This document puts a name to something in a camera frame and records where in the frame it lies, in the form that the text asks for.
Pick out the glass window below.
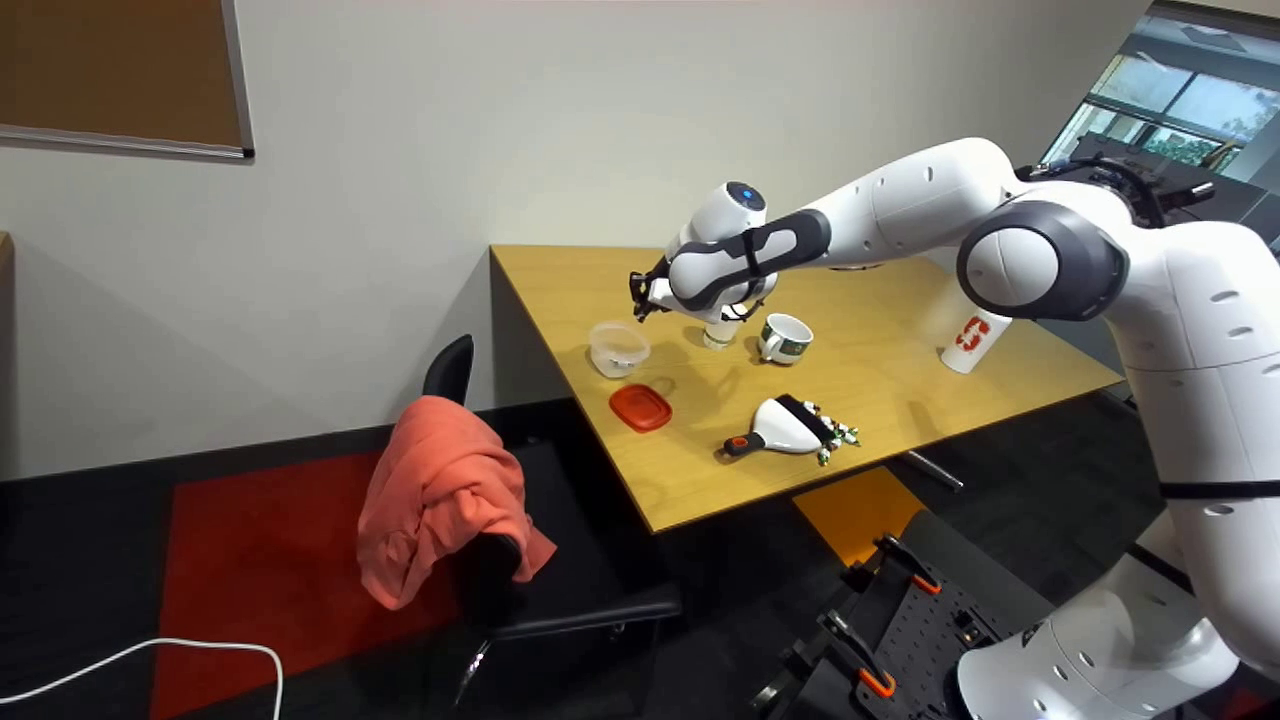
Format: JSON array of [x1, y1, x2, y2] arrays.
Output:
[[1038, 5, 1280, 190]]

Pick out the white bottle red logo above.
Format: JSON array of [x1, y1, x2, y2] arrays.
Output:
[[936, 295, 1016, 379]]

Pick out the white cable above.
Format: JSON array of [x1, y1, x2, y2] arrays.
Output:
[[0, 633, 291, 720]]

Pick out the orange handled clamp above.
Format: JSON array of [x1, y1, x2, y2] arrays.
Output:
[[872, 532, 946, 600], [814, 609, 900, 702]]

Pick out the white hand brush black bristles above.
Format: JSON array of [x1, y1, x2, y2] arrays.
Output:
[[715, 387, 842, 466]]

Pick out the red plastic lid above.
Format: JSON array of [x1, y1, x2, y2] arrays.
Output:
[[608, 379, 676, 434]]

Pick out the brown cork board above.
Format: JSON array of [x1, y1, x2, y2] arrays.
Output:
[[0, 0, 254, 166]]

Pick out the clear plastic bowl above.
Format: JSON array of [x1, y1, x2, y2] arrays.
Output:
[[585, 314, 657, 383]]

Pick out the pink cloth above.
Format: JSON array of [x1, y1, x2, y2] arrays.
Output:
[[352, 391, 561, 617]]

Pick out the black office chair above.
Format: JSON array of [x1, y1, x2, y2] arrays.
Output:
[[421, 333, 689, 711]]

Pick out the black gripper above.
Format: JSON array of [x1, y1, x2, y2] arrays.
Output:
[[623, 257, 679, 328]]

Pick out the white mug with green band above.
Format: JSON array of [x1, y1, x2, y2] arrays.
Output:
[[757, 308, 819, 369]]

